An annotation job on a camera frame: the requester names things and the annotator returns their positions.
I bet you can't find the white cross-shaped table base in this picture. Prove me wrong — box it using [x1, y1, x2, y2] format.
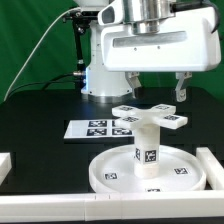
[112, 104, 188, 130]

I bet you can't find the white front fence rail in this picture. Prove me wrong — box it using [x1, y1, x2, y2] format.
[0, 190, 224, 223]

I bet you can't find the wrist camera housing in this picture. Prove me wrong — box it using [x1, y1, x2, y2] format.
[98, 0, 124, 26]

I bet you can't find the white camera cable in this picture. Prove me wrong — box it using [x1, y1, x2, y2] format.
[2, 7, 82, 103]

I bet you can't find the white left fence rail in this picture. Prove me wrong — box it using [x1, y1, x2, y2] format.
[0, 153, 12, 185]

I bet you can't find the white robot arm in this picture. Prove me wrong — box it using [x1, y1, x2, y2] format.
[74, 0, 221, 102]

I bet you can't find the white fence rail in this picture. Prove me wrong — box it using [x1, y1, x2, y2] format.
[0, 153, 12, 185]
[196, 147, 224, 190]
[0, 190, 224, 223]

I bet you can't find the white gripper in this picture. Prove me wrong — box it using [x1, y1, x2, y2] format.
[101, 7, 221, 102]

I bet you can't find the black camera on stand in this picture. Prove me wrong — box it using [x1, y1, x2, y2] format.
[63, 8, 98, 72]

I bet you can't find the black base cable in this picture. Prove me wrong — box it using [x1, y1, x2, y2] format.
[6, 71, 88, 98]

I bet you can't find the white fiducial marker sheet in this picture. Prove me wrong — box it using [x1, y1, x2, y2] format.
[64, 119, 133, 140]

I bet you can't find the white round table top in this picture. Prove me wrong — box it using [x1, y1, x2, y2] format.
[89, 145, 206, 193]

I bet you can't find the white right fence rail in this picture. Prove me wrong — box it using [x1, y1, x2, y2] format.
[196, 147, 224, 190]

